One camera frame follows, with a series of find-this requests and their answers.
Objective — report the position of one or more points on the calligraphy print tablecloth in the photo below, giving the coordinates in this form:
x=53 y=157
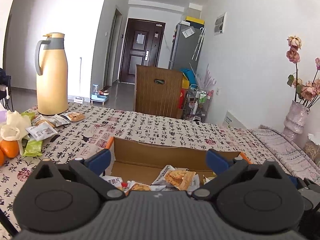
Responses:
x=42 y=199

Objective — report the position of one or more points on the grey refrigerator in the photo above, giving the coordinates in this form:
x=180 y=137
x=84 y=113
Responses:
x=185 y=50

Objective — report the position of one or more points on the yellow box on refrigerator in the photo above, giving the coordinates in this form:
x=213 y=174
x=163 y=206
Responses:
x=195 y=22

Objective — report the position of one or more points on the white artificial flower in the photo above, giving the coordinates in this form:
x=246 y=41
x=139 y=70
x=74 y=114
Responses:
x=14 y=129

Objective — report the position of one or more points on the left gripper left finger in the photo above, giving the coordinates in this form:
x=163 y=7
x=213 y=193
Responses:
x=88 y=172

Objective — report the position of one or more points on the dark brown entrance door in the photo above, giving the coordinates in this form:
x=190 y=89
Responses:
x=142 y=46

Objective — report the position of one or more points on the dried pink rose bouquet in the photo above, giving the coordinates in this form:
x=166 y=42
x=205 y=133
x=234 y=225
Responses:
x=306 y=89

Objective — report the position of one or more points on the white qr code packet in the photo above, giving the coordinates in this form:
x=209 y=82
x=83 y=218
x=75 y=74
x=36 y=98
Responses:
x=42 y=131

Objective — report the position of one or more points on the pink textured vase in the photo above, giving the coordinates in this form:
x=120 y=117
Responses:
x=295 y=120

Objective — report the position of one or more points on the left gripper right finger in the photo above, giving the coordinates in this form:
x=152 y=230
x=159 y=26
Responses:
x=227 y=166

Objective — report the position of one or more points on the grey folded runner cloth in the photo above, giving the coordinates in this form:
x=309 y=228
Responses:
x=290 y=155

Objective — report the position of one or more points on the metal wire storage cart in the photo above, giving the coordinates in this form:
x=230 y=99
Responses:
x=196 y=104

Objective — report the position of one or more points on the wooden chair back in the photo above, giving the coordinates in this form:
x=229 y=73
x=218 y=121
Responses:
x=157 y=91

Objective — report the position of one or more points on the orange white cardboard box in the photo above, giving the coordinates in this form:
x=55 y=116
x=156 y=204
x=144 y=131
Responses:
x=142 y=167

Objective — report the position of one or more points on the green snack packet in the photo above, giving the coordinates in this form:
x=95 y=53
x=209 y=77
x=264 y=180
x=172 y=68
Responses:
x=33 y=148

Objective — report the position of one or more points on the white gold oat crisp packet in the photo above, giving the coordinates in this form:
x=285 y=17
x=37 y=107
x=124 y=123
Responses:
x=179 y=179

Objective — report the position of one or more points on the orange tangerine right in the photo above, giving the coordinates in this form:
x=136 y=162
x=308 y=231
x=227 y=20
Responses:
x=10 y=148

